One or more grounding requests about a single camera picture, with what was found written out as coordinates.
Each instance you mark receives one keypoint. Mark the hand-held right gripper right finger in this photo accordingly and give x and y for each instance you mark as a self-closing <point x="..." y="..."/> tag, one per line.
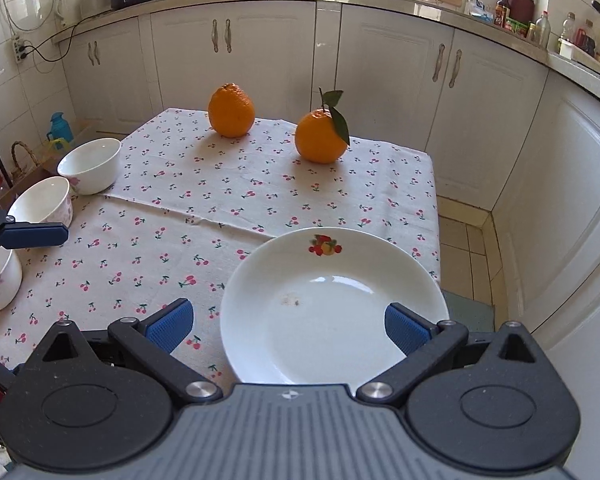
<point x="407" y="327"/>

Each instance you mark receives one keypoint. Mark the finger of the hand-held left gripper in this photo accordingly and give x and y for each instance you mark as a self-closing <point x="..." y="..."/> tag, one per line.
<point x="35" y="235"/>

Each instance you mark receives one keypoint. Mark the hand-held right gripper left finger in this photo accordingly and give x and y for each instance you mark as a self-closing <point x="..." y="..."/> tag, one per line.
<point x="170" y="322"/>

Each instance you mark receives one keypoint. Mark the white bowl pink floral print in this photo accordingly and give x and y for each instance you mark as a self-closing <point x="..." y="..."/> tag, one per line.
<point x="0" y="280"/>
<point x="92" y="160"/>
<point x="40" y="197"/>

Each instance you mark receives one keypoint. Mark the stained white plate fruit print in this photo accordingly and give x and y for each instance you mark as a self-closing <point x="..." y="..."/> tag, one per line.
<point x="330" y="325"/>

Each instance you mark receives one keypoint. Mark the beige cherry print tablecloth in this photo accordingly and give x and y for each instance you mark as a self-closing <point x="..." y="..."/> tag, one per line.
<point x="130" y="260"/>

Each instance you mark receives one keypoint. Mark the yellow green bag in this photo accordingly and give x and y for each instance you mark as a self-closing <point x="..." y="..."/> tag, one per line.
<point x="60" y="146"/>

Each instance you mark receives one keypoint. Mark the wicker basket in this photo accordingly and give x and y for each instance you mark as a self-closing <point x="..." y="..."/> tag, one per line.
<point x="24" y="143"/>

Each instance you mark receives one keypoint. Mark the blue thermos jug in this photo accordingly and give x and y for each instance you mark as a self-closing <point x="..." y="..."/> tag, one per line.
<point x="60" y="130"/>

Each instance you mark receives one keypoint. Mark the white cherry print tablecloth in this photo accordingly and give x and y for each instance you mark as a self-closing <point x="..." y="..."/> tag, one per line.
<point x="260" y="175"/>

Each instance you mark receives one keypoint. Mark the white power strip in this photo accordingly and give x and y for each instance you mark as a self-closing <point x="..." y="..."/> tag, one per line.
<point x="19" y="49"/>

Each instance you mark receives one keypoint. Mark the orange with green leaves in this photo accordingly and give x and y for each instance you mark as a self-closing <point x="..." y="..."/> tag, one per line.
<point x="320" y="137"/>

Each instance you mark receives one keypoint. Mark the orange with knobbly top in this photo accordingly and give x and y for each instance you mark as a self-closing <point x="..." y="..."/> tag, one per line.
<point x="231" y="112"/>

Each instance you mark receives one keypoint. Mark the white electric kettle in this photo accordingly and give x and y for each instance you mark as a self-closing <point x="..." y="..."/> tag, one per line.
<point x="69" y="7"/>

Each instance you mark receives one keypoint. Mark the green seasoning box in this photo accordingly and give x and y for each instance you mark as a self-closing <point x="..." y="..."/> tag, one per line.
<point x="516" y="26"/>

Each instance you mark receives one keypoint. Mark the white rectangular tray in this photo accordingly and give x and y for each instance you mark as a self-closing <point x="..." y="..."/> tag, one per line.
<point x="580" y="55"/>

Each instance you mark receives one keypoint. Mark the clear glass bottle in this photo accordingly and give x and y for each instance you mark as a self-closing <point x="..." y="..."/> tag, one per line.
<point x="542" y="32"/>

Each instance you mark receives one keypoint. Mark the white plastic packet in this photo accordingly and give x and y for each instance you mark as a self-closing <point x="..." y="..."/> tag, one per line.
<point x="479" y="9"/>

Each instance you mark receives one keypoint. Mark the dark sauce bottle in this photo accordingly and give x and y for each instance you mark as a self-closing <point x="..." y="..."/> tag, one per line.
<point x="502" y="12"/>

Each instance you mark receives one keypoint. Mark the clear plastic bottle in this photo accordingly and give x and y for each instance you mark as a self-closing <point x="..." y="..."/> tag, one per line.
<point x="568" y="30"/>

